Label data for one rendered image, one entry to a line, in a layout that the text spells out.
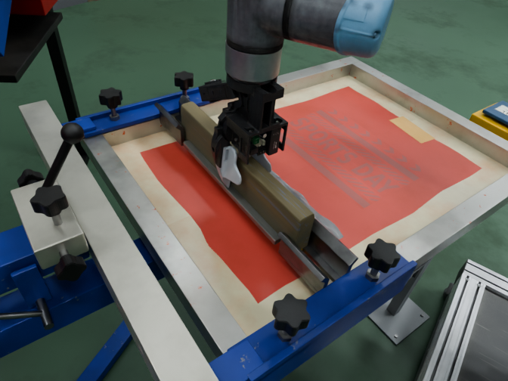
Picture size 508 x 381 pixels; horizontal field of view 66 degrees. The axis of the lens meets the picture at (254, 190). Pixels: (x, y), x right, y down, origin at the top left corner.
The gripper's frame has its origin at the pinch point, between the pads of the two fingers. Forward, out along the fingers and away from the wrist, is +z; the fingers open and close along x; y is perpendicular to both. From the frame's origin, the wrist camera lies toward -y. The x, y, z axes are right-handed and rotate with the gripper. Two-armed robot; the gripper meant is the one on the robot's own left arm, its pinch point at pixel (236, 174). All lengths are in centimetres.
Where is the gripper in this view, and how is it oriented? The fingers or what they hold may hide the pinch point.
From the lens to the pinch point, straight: 69.4
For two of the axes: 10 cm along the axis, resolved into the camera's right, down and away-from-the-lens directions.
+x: 8.1, -3.5, 4.7
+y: 5.8, 5.8, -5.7
